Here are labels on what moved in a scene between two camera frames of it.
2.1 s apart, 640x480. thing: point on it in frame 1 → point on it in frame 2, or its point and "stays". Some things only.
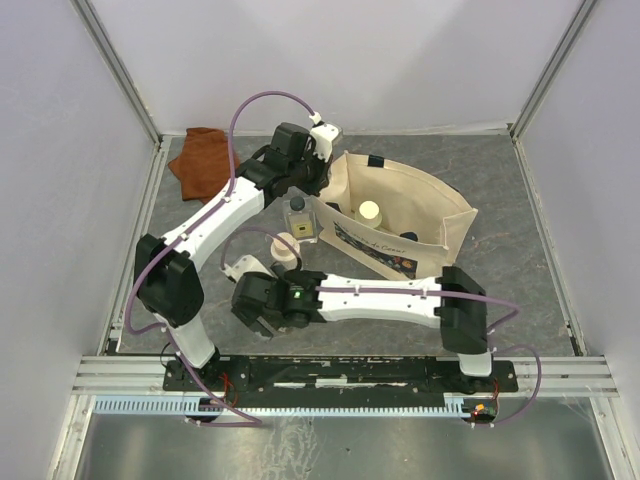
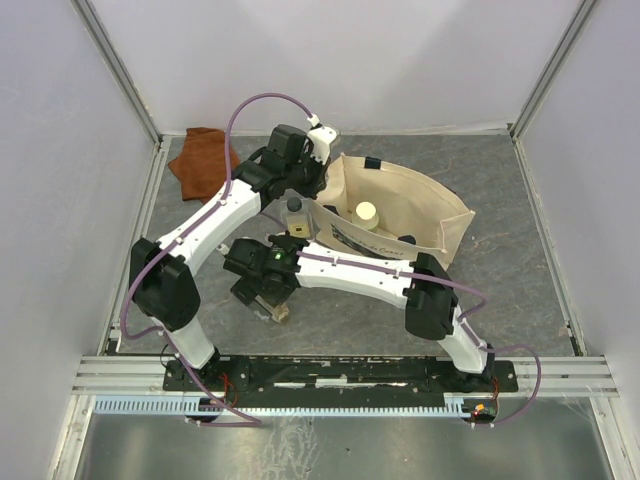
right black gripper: x=250 y=320 → x=245 y=291
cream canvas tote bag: x=424 y=218 stays
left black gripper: x=321 y=180 stays
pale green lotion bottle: x=369 y=214 stays
